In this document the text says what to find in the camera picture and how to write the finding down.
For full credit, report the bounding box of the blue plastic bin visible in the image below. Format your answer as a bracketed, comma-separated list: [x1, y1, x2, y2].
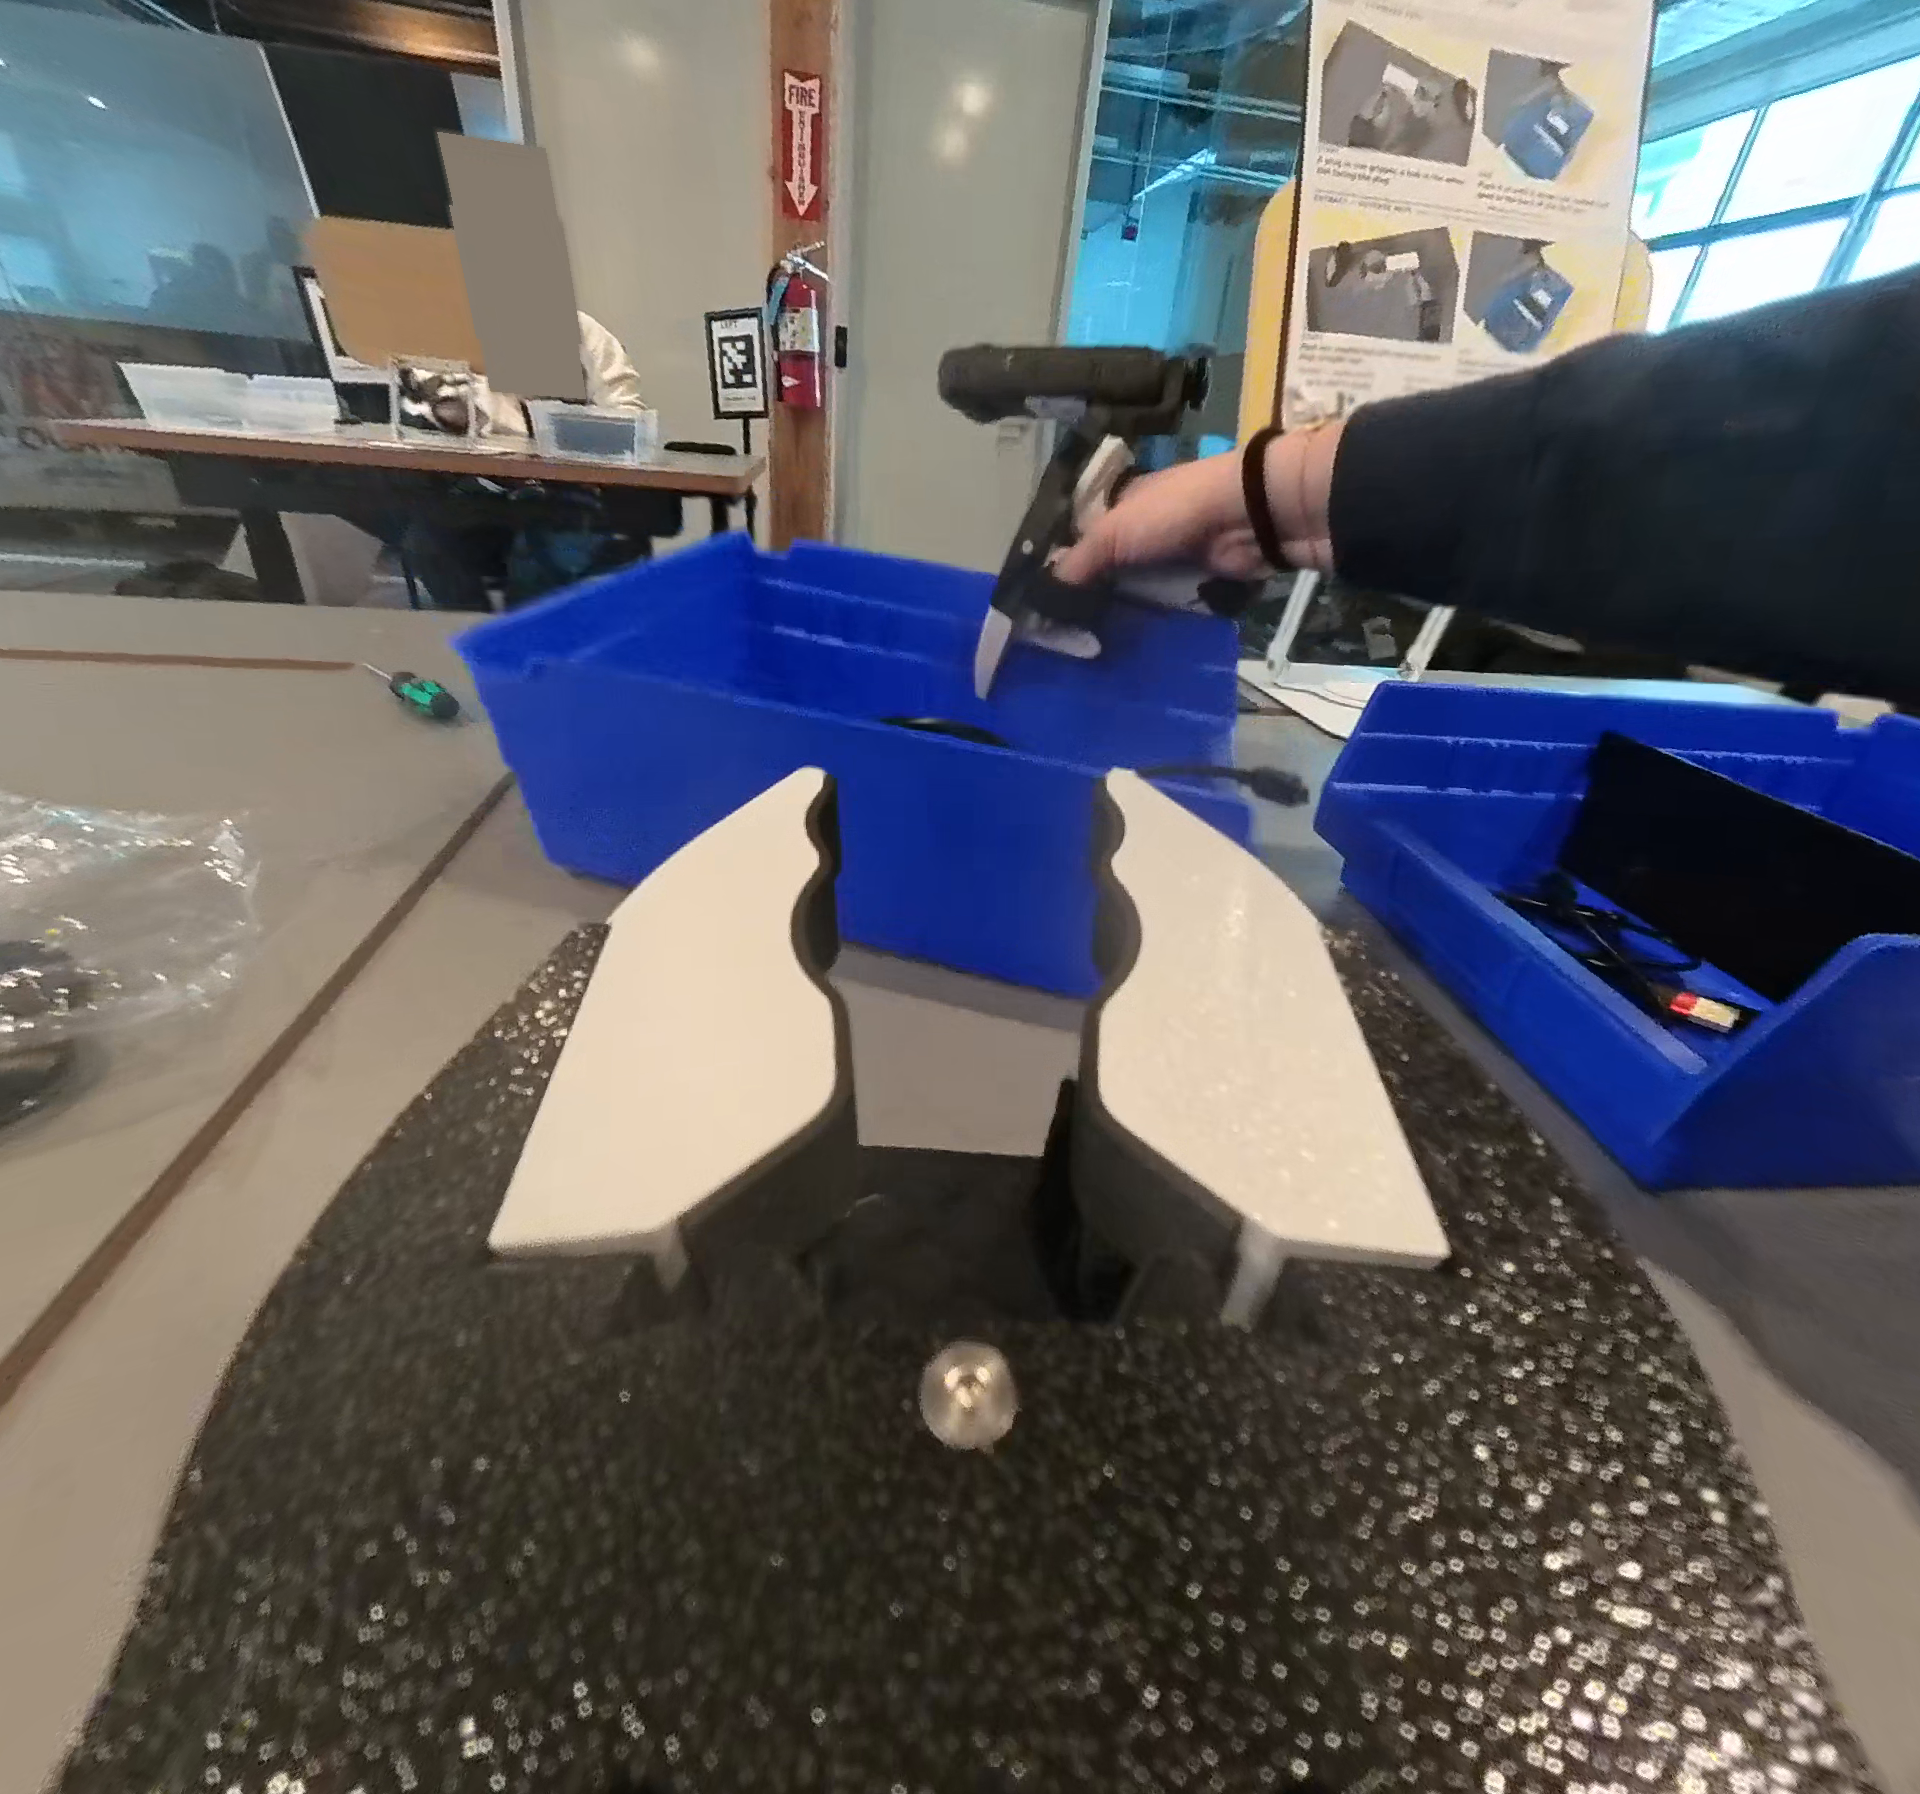
[452, 530, 1255, 1003]
[1312, 675, 1920, 1195]

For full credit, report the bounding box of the green handled screwdriver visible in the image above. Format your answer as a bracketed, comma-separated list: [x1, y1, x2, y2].
[358, 659, 470, 727]

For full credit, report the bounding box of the white sheet stand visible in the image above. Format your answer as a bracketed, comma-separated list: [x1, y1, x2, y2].
[1258, 567, 1461, 743]

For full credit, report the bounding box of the instruction sheet on clipboard stand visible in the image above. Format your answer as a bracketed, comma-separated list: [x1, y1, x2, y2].
[1237, 174, 1655, 453]

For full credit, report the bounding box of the person's right forearm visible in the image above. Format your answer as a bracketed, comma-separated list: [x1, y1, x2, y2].
[1282, 267, 1920, 713]

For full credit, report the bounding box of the clear acrylic display box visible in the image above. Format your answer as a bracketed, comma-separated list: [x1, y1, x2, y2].
[386, 354, 484, 448]

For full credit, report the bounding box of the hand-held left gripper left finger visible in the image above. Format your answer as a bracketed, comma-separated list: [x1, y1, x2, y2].
[487, 766, 861, 1297]

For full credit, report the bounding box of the black cable with red plug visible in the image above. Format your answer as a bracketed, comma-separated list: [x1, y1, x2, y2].
[1497, 875, 1760, 1034]

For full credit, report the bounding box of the clear plastic box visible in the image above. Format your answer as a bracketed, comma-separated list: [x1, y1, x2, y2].
[526, 400, 662, 466]
[117, 362, 340, 434]

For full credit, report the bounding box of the black hair tie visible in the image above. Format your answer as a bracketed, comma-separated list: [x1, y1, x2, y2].
[1242, 426, 1294, 577]

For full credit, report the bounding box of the clear plastic bag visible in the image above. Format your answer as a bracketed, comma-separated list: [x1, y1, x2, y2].
[0, 793, 260, 1128]

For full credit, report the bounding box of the red fire sign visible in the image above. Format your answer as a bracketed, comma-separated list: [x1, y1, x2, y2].
[778, 68, 827, 220]

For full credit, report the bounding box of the black usb cable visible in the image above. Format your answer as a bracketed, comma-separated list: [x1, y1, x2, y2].
[882, 712, 1307, 809]

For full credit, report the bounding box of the black bin divider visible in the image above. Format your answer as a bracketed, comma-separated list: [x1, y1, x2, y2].
[1561, 731, 1920, 1004]

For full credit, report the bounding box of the red fire extinguisher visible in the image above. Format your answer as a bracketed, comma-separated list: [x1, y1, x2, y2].
[765, 242, 832, 414]

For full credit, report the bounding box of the large grid window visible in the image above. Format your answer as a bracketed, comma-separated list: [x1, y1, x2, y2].
[1627, 46, 1920, 332]

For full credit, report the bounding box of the black and white tag sign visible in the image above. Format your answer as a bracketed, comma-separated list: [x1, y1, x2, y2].
[702, 307, 771, 453]

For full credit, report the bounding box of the wooden office desk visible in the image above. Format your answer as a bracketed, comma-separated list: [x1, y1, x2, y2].
[49, 414, 771, 603]

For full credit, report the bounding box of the printed instruction sheet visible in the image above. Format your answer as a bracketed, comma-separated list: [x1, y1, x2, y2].
[1280, 0, 1671, 434]

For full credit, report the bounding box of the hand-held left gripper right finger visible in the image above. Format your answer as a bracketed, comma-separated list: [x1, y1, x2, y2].
[1069, 767, 1452, 1331]

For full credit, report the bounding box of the person's right hand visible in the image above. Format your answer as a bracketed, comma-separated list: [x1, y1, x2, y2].
[1050, 436, 1260, 584]

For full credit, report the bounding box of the frosted glass door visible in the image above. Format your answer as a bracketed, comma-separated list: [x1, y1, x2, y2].
[847, 0, 1108, 556]

